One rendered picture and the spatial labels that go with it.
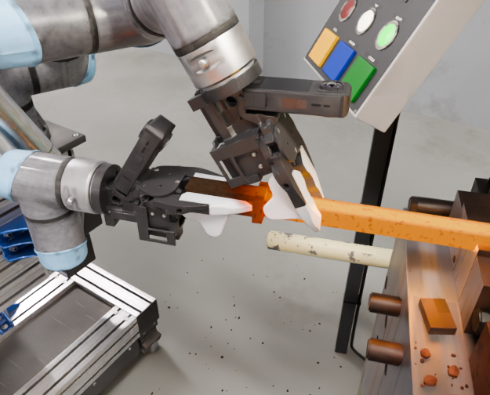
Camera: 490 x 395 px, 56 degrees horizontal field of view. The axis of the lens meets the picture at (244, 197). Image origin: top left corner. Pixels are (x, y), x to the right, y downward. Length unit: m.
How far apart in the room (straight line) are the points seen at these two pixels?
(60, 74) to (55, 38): 0.60
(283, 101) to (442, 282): 0.32
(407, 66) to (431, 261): 0.39
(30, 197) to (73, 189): 0.07
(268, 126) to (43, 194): 0.33
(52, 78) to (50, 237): 0.49
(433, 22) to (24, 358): 1.32
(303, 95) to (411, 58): 0.45
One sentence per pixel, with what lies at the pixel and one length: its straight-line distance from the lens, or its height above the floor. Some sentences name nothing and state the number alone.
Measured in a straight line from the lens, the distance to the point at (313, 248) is 1.09.
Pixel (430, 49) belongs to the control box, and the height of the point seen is 1.08.
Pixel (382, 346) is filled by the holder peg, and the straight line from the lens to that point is 0.60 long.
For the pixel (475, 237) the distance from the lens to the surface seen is 0.59.
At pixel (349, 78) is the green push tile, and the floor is 1.00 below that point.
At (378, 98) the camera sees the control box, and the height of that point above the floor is 1.00.
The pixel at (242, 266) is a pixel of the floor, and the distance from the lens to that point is 1.94.
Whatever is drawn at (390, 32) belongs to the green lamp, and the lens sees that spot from 0.96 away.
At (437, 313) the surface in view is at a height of 0.93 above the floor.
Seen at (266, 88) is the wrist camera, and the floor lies 1.16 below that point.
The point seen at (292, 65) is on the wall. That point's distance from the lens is 3.62.
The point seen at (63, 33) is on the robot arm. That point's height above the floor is 1.21.
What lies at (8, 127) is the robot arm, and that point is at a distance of 0.80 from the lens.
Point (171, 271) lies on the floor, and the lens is 1.95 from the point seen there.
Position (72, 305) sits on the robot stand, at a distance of 1.62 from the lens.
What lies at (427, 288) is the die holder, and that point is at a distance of 0.64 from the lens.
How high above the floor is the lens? 1.35
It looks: 36 degrees down
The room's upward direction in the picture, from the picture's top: straight up
